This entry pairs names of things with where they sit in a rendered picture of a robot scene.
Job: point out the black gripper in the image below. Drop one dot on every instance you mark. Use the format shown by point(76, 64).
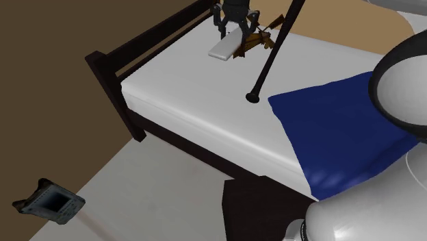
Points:
point(236, 8)

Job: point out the white flat rectangular slab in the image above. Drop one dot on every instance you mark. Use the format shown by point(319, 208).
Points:
point(224, 48)

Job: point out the brown wooden toy plane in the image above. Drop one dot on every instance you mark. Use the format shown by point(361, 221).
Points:
point(255, 41)

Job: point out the black baseball bat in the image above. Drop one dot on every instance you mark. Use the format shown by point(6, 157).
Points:
point(272, 60)

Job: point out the dark-framed bed with white mattress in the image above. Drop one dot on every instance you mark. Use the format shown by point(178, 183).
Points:
point(186, 93)

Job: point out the blue blanket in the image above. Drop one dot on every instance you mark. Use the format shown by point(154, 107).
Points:
point(333, 133)

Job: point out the dark robot stand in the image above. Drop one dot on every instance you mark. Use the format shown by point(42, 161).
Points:
point(257, 213)

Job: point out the grey handheld screen device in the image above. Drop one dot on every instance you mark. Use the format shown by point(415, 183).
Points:
point(50, 202)

